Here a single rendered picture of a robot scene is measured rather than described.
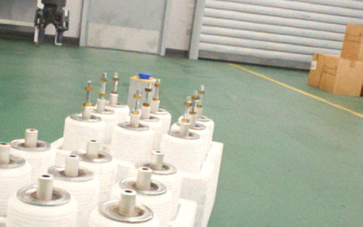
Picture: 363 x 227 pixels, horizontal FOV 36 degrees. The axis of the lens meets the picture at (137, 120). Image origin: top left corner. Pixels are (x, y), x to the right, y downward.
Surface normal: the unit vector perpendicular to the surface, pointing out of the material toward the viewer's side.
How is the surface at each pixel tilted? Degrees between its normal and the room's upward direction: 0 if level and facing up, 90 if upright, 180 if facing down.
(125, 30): 90
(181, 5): 90
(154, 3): 90
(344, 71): 90
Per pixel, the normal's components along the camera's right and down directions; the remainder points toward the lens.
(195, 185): -0.23, 0.17
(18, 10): 0.13, 0.22
